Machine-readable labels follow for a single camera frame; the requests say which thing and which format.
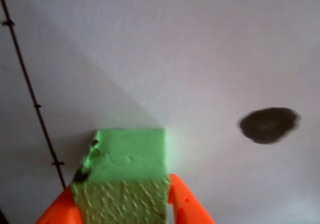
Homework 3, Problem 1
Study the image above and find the green textured foam block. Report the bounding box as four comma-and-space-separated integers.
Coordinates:
70, 128, 172, 224

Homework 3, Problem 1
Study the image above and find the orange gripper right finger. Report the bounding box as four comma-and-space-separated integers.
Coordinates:
168, 173, 216, 224

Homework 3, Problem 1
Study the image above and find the black drawn dot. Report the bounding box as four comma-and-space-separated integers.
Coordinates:
238, 106, 302, 145

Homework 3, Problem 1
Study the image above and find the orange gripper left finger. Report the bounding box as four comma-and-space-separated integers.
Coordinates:
34, 185, 82, 224

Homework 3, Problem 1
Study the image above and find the black drawn rectangle frame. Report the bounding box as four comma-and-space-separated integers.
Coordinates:
0, 0, 67, 189

